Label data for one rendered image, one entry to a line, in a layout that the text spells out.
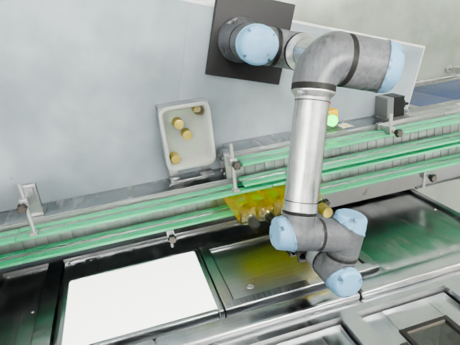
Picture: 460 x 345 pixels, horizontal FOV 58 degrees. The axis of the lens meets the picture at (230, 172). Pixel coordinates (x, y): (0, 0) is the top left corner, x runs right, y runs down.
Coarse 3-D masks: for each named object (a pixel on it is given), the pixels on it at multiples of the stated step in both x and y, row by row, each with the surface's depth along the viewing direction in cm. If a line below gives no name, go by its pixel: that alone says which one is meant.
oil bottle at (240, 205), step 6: (228, 198) 141; (234, 198) 138; (240, 198) 137; (246, 198) 137; (228, 204) 143; (234, 204) 134; (240, 204) 133; (246, 204) 132; (252, 204) 132; (234, 210) 136; (240, 210) 129; (246, 210) 129; (252, 210) 129; (240, 216) 130; (246, 216) 128; (240, 222) 131; (246, 222) 129
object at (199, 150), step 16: (160, 112) 136; (176, 112) 144; (192, 112) 146; (208, 112) 140; (192, 128) 148; (208, 128) 143; (176, 144) 148; (192, 144) 150; (208, 144) 148; (192, 160) 148; (208, 160) 147
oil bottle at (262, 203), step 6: (252, 192) 140; (258, 192) 140; (252, 198) 136; (258, 198) 136; (264, 198) 135; (258, 204) 132; (264, 204) 131; (270, 204) 131; (258, 210) 130; (264, 210) 130; (270, 210) 130; (258, 216) 131
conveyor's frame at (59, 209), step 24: (360, 120) 163; (384, 120) 160; (408, 120) 160; (240, 144) 150; (264, 144) 147; (288, 144) 148; (120, 192) 145; (144, 192) 142; (168, 192) 141; (0, 216) 136; (24, 216) 134; (48, 216) 133; (48, 240) 135
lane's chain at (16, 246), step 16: (400, 160) 165; (416, 160) 167; (336, 176) 158; (352, 176) 161; (112, 208) 137; (176, 208) 144; (192, 208) 146; (208, 208) 147; (112, 224) 139; (128, 224) 141; (32, 240) 133
